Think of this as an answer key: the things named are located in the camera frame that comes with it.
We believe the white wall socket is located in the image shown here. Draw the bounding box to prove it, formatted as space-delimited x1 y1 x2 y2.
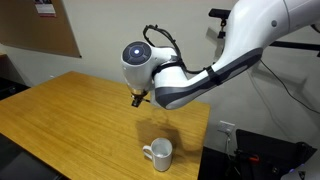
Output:
218 121 235 134

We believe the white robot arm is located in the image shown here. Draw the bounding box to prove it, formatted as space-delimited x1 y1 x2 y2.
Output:
121 0 320 110

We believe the black cable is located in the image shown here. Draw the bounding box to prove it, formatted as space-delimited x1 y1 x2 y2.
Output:
259 59 320 115

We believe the orange handled clamp upper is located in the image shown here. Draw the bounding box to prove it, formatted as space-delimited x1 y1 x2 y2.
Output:
235 150 260 165

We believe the red and white poster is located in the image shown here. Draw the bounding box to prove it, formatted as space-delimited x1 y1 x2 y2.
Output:
33 0 56 17

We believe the cork notice board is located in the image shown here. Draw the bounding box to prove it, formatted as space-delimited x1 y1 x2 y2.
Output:
0 0 81 58

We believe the black camera on wall mount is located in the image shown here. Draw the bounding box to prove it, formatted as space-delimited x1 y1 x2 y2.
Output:
209 8 231 19

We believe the black mounting base plate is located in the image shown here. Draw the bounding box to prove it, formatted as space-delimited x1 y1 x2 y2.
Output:
236 129 317 180

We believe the white ceramic mug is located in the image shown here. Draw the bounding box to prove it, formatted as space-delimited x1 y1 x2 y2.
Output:
142 138 173 172

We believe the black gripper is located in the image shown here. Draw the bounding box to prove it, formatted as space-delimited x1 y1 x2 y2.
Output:
131 89 148 107

